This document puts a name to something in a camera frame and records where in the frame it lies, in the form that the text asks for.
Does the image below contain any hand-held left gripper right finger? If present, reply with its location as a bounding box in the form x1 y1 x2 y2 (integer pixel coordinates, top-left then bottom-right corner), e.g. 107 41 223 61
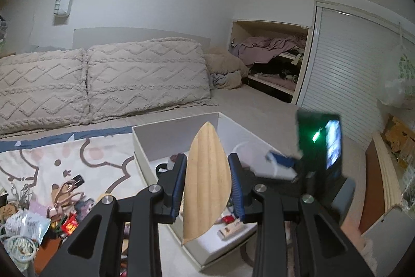
227 153 375 277

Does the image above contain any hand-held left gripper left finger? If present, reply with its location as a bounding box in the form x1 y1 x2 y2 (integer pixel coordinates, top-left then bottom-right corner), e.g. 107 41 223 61
40 154 189 277

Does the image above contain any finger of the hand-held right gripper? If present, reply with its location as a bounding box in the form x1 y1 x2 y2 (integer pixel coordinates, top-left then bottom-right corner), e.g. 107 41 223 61
265 150 300 180

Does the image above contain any wooden leaf-shaped plate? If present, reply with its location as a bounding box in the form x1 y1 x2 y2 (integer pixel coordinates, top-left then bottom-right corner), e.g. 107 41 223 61
182 122 232 245

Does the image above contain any white cardboard box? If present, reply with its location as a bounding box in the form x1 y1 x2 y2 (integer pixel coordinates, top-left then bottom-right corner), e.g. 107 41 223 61
131 111 305 273

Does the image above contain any white and red cigarette pack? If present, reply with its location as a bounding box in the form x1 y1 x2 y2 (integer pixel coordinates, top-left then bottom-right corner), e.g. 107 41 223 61
217 220 244 239

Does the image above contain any beige bed sheet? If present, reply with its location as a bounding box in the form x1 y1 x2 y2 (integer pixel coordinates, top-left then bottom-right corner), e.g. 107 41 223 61
0 82 373 232

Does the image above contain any wooden side board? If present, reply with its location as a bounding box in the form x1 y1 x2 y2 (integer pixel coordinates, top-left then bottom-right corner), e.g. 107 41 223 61
360 131 415 235

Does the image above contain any dark clothes pile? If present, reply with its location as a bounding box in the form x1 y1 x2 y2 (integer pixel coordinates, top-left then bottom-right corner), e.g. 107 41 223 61
250 51 303 83

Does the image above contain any cartoon printed blanket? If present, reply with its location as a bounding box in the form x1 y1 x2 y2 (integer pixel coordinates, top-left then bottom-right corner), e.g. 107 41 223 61
0 126 195 277

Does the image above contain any white louvered door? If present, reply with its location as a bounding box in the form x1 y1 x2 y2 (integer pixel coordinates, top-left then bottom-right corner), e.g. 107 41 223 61
293 0 415 154

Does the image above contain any shelf clutter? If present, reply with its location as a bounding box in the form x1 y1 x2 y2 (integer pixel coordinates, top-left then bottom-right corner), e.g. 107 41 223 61
383 115 415 209

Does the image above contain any grey crumpled cloth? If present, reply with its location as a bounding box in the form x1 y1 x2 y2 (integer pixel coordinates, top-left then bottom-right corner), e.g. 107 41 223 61
211 72 242 89

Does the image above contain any clear plastic bag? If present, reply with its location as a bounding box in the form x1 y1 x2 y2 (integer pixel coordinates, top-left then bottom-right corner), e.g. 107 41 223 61
378 43 415 109

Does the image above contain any pink clothes pile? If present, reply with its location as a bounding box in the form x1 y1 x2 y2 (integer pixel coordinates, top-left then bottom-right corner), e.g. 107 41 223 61
232 35 307 66

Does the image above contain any beige textured pillow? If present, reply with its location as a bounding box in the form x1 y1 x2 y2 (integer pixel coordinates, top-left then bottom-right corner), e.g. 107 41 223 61
0 48 89 135
85 37 212 122

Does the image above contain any beige plush cushion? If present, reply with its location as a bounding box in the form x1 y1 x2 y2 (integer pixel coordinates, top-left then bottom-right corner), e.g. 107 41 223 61
204 46 250 89

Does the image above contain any pink hair claw clip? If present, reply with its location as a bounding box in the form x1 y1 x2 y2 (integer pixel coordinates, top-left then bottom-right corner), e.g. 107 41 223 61
52 181 85 219

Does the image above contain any red packet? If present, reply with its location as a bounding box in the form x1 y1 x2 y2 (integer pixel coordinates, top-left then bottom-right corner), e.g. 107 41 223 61
61 214 78 234

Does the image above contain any wardrobe shelf niche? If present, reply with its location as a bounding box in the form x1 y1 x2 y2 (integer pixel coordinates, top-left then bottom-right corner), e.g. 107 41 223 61
231 20 310 104

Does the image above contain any brown leather wallet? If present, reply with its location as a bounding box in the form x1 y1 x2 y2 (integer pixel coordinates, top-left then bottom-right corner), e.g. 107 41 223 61
34 236 64 274

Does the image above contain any white headboard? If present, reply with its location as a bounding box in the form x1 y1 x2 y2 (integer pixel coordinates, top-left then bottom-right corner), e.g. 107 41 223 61
73 27 211 53

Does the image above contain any silver foil packet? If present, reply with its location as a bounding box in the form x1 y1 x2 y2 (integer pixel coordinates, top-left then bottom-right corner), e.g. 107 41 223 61
5 210 51 245

